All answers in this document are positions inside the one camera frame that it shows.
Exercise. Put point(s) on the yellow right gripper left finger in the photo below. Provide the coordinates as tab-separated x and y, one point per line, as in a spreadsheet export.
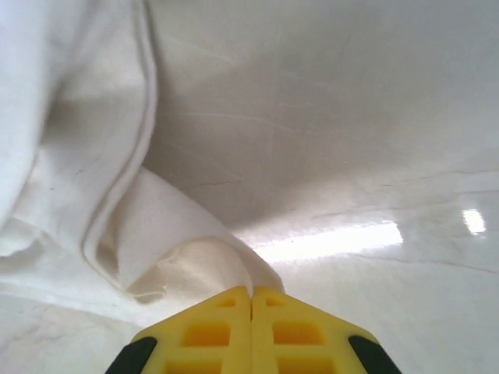
210	335

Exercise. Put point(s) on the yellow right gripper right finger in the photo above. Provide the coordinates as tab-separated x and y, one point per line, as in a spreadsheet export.
296	335

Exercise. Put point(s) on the white t-shirt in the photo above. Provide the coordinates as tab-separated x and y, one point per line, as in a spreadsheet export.
78	117

